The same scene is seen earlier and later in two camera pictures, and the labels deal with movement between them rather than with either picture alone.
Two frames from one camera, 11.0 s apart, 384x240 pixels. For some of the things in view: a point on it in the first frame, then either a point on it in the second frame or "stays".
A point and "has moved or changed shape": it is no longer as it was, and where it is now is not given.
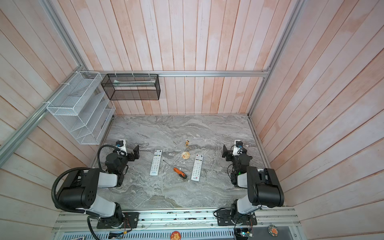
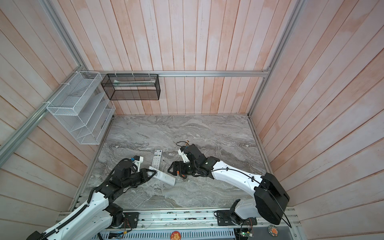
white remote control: [156, 162] stays
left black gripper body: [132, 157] to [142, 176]
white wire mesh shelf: [83, 108] stays
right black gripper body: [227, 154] to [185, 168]
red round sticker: [176, 235] stays
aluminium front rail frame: [176, 224] stays
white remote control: [197, 168] has moved or changed shape
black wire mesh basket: [132, 86] stays
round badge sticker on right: [273, 230] stays
